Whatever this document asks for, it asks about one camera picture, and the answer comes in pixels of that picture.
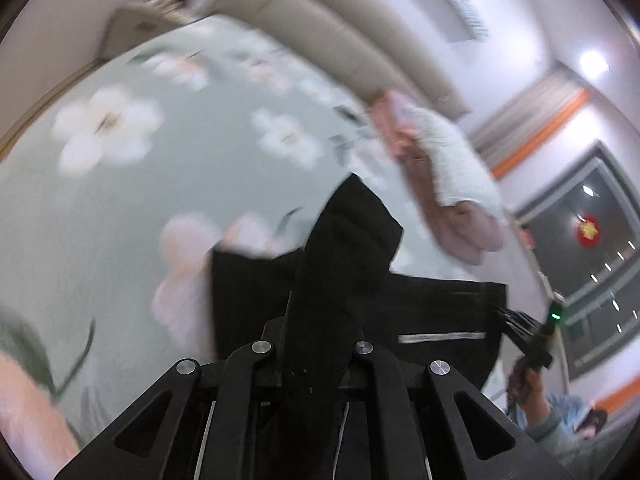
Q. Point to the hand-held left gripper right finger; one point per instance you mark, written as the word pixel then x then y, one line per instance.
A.
pixel 450 420

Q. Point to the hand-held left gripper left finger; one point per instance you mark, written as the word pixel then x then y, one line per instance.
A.
pixel 200 410

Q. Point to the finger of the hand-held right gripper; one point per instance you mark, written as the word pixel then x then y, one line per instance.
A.
pixel 525 336
pixel 517 316

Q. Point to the black hooded jacket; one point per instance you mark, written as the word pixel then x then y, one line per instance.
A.
pixel 350 260

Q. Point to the person's right hand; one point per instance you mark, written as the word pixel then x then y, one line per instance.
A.
pixel 527 390

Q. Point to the red window decoration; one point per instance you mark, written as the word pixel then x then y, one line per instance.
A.
pixel 587 231

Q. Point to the window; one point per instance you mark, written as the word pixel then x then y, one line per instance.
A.
pixel 600 195

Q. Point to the white dotted pillow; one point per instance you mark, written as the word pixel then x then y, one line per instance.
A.
pixel 455 160

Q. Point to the beige curtain with orange edge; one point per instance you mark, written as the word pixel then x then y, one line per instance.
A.
pixel 530 120

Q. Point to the pink folded blanket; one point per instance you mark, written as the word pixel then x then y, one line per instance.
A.
pixel 392 110

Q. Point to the floral bed sheet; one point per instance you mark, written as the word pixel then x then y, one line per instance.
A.
pixel 200 160

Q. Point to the ceiling light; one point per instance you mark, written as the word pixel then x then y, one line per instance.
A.
pixel 595 63

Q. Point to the beige padded headboard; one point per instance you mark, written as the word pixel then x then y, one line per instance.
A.
pixel 325 25

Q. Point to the grey nightstand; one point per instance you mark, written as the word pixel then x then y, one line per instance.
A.
pixel 135 22

